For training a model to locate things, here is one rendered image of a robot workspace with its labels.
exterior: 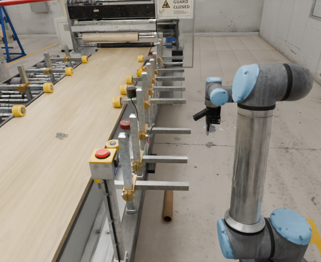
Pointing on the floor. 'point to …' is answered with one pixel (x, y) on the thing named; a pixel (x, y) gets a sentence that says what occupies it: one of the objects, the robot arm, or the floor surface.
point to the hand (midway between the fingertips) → (206, 133)
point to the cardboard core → (167, 212)
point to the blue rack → (12, 35)
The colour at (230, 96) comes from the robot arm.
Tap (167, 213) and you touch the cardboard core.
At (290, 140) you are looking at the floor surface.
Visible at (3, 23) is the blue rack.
